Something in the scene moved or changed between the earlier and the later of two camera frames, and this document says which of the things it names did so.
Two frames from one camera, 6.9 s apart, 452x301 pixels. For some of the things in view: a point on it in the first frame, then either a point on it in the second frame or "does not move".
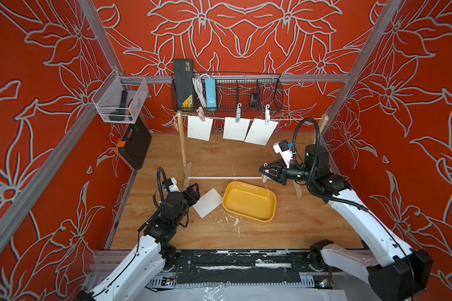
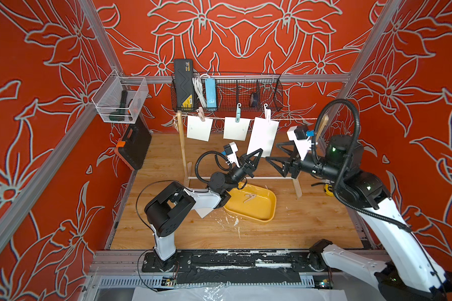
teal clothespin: x=238 y=113 does not move
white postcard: x=235 y=131 does not move
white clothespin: x=267 y=115 does not move
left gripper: x=189 y=192 to x=245 y=169
